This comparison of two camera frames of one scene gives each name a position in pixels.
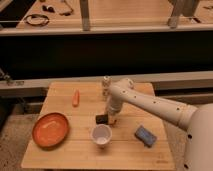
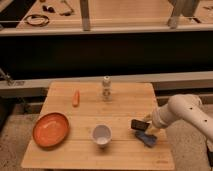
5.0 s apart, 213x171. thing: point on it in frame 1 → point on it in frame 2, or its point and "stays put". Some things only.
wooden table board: (139, 139) stays put
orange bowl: (50, 130) stays put
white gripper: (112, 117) → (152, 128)
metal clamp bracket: (8, 81) stays put
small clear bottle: (106, 88) stays put
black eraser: (102, 119) → (139, 125)
